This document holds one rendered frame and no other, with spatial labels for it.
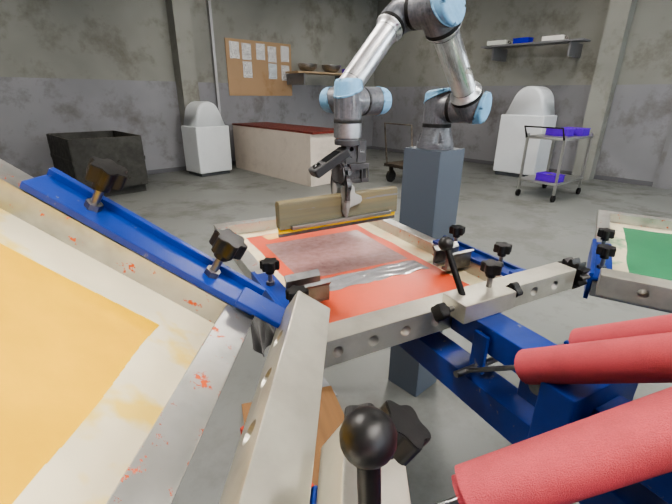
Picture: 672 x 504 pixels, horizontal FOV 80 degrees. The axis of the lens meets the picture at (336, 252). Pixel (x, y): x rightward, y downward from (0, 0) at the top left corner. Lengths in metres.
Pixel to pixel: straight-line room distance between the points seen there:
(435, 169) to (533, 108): 6.55
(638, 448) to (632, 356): 0.17
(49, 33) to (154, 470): 7.75
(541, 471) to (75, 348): 0.41
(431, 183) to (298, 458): 1.45
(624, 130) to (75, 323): 8.58
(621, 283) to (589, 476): 0.72
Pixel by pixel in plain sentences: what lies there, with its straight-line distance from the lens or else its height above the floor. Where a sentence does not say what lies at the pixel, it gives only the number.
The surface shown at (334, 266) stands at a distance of 1.13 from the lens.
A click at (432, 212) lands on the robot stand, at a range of 1.71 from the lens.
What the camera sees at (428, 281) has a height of 0.96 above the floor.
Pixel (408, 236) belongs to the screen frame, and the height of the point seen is 0.98.
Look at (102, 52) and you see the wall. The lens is 8.09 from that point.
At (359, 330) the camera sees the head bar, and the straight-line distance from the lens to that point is 0.68.
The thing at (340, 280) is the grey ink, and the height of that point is 0.96.
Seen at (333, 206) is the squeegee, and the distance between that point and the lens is 1.13.
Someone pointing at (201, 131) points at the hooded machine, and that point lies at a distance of 7.63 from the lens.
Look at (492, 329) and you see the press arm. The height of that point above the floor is 1.04.
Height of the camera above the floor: 1.41
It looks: 21 degrees down
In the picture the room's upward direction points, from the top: 1 degrees clockwise
